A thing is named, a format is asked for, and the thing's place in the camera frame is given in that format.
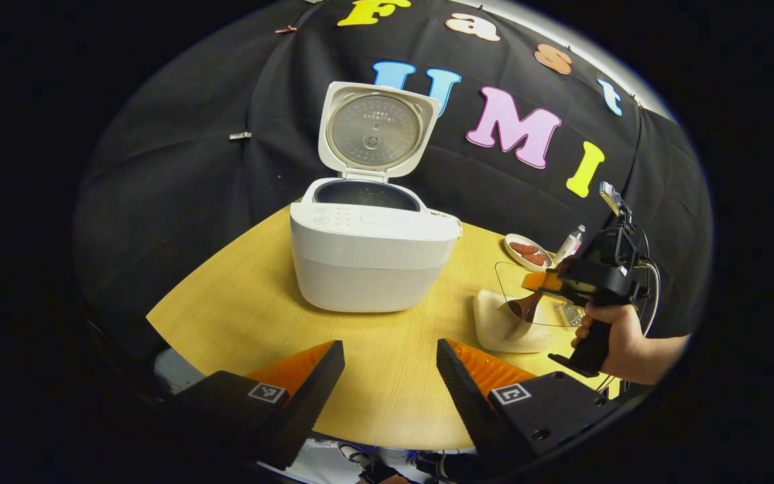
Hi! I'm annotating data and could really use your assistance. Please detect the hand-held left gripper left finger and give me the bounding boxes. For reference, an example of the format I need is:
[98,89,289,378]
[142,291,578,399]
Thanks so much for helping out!
[169,340,345,471]

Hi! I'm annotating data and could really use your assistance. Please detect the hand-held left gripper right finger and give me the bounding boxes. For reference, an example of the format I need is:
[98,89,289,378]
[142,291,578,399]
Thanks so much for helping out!
[436,338,623,471]

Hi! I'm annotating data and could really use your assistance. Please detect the brown wooden spoon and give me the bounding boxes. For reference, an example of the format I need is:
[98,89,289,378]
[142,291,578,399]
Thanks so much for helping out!
[505,289,546,340]

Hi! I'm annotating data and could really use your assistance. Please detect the metal wire chopstick holder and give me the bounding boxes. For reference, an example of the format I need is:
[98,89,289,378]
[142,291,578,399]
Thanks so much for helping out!
[555,302,586,328]

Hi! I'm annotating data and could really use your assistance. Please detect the white rice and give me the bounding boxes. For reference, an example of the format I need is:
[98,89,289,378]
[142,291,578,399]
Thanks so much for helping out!
[474,290,552,354]

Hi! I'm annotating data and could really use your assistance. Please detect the white rice cooker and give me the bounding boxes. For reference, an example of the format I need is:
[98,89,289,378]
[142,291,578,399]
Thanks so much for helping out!
[290,81,463,313]

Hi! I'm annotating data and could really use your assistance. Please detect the clear plastic container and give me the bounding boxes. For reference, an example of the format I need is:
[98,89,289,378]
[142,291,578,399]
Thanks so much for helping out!
[473,262,586,354]

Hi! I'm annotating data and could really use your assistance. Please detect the round white plate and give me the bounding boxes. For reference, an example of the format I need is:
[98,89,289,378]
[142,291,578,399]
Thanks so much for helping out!
[505,233,554,272]

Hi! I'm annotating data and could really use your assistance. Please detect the clear bottle with pink label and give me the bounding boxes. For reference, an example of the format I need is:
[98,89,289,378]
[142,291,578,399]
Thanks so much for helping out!
[555,225,586,264]

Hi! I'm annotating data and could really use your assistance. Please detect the black backdrop cloth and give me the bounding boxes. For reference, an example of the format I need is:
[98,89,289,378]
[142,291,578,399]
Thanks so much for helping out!
[71,0,714,377]

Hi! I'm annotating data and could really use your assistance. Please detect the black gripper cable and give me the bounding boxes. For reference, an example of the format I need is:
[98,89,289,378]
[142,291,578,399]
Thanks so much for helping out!
[634,259,661,337]

